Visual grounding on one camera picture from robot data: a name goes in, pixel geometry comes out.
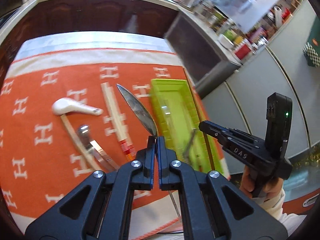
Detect wooden chopstick pair red end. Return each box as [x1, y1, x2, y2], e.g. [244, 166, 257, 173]
[101, 82, 136, 161]

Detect white ceramic spoon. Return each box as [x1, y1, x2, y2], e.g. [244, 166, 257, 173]
[52, 98, 103, 116]

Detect white refrigerator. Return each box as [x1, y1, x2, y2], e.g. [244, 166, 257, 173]
[202, 0, 319, 160]

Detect green plastic utensil tray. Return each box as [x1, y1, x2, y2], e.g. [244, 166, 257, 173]
[150, 79, 223, 173]

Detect silver oven appliance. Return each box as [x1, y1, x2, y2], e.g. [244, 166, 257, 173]
[165, 10, 241, 98]

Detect right hand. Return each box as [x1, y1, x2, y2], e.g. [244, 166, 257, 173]
[239, 166, 284, 201]

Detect dark wood cabinets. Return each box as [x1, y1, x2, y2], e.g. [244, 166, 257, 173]
[1, 0, 178, 80]

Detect white bowl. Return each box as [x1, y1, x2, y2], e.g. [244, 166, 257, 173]
[218, 34, 234, 50]

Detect steel spoon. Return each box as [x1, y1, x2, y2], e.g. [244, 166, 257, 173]
[116, 83, 182, 222]

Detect orange H-pattern cloth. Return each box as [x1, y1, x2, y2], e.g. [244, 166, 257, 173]
[0, 31, 231, 240]

